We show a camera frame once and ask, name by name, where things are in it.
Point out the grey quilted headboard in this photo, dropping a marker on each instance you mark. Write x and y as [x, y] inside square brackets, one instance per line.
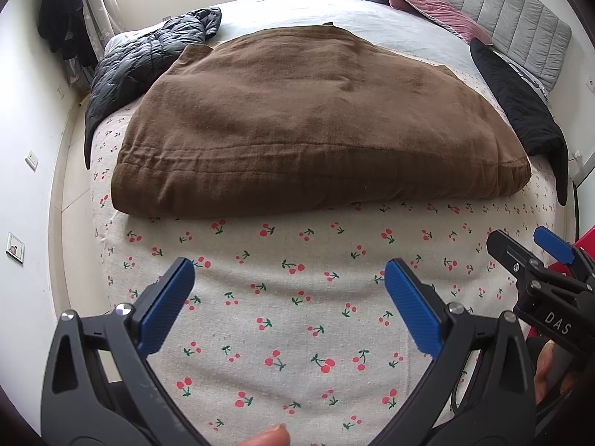
[502, 9]

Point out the brown coat with fur collar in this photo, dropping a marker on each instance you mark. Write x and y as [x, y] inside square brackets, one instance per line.
[302, 121]

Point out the white patterned curtain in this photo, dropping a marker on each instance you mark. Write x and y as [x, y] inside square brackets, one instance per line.
[100, 4]

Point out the red garment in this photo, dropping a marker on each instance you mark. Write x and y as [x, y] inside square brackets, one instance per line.
[583, 248]

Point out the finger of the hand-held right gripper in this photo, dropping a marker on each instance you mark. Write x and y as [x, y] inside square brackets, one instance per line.
[511, 255]
[553, 244]

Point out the black quilted garment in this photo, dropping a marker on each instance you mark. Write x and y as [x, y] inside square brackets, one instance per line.
[520, 102]

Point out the wall switch with sticker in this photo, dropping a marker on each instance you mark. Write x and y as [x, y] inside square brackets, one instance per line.
[15, 248]

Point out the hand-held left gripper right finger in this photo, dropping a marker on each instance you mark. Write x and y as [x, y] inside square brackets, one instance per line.
[413, 306]

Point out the dark blue puffer jacket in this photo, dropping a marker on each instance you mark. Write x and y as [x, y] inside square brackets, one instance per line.
[135, 60]

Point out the navy patterned pillow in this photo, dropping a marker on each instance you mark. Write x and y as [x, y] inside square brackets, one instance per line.
[525, 74]

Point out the dark hanging clothes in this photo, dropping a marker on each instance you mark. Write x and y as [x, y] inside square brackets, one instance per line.
[60, 9]

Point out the bed with cherry print sheet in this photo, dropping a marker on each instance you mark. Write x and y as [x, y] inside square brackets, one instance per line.
[302, 334]

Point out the person's right hand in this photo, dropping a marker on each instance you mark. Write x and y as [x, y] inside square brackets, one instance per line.
[547, 371]

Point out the person's left hand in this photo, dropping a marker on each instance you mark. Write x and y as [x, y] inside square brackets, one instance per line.
[269, 437]

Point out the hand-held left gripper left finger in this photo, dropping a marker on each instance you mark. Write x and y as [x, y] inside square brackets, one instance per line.
[167, 306]

